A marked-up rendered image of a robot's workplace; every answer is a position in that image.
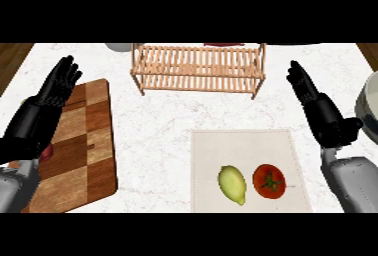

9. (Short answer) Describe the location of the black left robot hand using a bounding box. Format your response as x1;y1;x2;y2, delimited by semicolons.
0;55;85;165

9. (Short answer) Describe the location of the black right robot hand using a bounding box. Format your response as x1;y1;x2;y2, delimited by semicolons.
286;60;365;150

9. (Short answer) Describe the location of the red tomato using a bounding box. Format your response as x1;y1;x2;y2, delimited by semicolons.
252;163;288;200

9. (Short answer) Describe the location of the beige placemat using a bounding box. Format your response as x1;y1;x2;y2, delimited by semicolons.
190;128;314;214

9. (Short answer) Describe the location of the pale wooden tiered shelf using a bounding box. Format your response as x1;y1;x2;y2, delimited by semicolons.
129;43;268;100

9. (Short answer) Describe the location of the pale grey round pot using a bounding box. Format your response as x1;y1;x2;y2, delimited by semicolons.
353;70;378;145

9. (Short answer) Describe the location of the small red item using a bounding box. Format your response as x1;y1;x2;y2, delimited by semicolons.
39;143;55;164

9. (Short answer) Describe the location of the brown checkered wooden cutting board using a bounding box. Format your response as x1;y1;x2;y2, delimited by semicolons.
20;78;120;214

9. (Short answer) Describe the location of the grey round bowl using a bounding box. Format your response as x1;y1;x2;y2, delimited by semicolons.
104;43;135;53

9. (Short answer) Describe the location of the dark red object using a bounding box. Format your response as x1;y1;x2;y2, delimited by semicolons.
203;43;247;48

